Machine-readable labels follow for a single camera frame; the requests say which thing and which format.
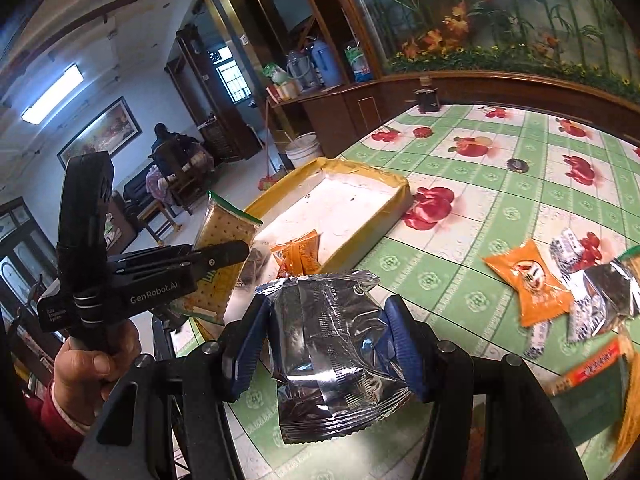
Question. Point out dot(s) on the orange snack packet white logo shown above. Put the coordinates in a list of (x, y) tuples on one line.
[(532, 282)]

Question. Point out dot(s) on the clear brown snack packet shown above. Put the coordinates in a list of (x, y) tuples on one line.
[(255, 262)]

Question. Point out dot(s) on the ceiling light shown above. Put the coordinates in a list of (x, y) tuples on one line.
[(50, 95)]

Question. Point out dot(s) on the person's left hand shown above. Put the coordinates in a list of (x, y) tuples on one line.
[(85, 370)]

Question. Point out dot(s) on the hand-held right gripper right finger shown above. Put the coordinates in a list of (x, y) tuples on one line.
[(407, 355)]

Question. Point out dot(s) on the red broom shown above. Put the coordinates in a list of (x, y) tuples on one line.
[(272, 180)]

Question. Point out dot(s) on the black white candy packets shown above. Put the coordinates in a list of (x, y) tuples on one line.
[(610, 285)]

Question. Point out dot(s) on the red and white boxes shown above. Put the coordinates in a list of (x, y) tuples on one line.
[(285, 91)]

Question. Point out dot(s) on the wooden stool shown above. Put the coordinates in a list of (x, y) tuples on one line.
[(160, 217)]

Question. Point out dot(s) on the white plastic bucket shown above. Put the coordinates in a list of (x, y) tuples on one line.
[(304, 152)]

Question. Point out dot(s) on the green-trimmed snack packet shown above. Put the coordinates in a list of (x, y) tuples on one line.
[(631, 255)]

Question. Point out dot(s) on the black sofa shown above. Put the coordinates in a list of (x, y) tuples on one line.
[(135, 190)]

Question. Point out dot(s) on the cardboard box with yellow tape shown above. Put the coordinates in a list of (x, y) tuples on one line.
[(345, 200)]

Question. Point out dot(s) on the dark sauce bottle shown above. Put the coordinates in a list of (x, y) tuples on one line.
[(427, 97)]

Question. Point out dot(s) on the dark bottle cap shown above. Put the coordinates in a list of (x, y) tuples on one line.
[(517, 166)]

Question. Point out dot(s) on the green and white bag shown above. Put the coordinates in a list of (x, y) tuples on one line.
[(360, 62)]

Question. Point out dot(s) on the silver foil snack packet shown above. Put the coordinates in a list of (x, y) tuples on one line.
[(325, 350)]

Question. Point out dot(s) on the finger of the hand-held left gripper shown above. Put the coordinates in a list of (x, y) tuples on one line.
[(220, 258)]

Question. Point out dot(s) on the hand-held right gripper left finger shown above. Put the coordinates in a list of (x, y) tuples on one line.
[(245, 352)]

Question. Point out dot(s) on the barred window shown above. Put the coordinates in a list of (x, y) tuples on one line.
[(232, 77)]

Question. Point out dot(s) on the orange cracker packet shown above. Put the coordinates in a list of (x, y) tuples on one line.
[(590, 367)]

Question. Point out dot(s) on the low wooden cabinet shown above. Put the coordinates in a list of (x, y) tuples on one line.
[(340, 115)]

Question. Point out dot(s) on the wooden bench floral cushion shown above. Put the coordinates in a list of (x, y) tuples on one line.
[(117, 230)]

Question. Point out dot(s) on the green-edged cracker packet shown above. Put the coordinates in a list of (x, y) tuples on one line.
[(222, 227)]

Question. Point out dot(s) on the small orange snack packet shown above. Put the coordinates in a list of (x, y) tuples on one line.
[(300, 255)]

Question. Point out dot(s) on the person's left forearm red sleeve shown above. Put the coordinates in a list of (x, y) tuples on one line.
[(57, 420)]

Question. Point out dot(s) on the dark wooden glass cabinet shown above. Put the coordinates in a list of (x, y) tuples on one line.
[(20, 250)]

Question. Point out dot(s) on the blue thermos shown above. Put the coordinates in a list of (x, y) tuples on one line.
[(327, 65)]

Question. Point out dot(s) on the yellow snack packet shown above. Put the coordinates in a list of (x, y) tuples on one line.
[(629, 425)]

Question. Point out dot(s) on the framed wall painting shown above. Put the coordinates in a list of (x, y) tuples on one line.
[(100, 132)]

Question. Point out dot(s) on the red bottle cap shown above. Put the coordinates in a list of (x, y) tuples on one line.
[(422, 132)]

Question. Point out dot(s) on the grey thermos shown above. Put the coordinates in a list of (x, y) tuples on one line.
[(302, 72)]

